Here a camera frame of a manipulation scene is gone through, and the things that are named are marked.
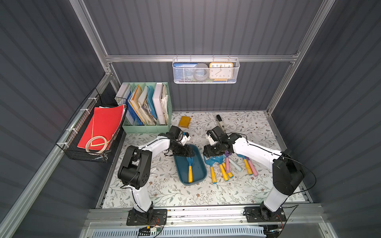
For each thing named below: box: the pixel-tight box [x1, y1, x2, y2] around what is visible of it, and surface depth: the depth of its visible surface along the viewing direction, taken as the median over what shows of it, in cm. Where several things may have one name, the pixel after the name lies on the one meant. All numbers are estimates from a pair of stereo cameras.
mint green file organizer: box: [115, 81, 173, 134], surface depth 103 cm
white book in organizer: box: [152, 82, 166, 125], surface depth 100 cm
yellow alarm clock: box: [208, 61, 234, 82], surface depth 90 cm
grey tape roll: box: [193, 62, 210, 82], surface depth 89 cm
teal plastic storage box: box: [173, 144, 208, 186], surface depth 91 cm
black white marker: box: [215, 114, 226, 133], surface depth 111 cm
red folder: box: [77, 104, 124, 150], surface depth 75 cm
